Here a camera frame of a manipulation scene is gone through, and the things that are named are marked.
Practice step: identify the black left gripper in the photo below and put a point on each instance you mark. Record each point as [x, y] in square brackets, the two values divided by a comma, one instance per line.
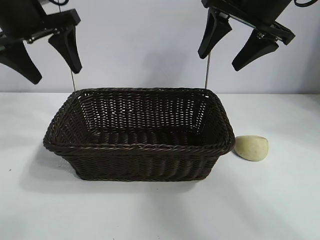
[20, 20]

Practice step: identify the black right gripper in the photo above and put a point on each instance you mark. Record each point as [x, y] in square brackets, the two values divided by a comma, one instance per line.
[250, 10]

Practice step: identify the pale yellow egg yolk pastry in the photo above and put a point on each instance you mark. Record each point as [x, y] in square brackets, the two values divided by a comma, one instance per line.
[252, 148]

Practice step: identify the dark brown wicker basket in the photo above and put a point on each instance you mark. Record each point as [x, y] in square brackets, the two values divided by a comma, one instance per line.
[140, 155]

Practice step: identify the thin metal rod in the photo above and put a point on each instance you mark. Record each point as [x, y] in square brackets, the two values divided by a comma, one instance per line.
[73, 81]
[207, 72]

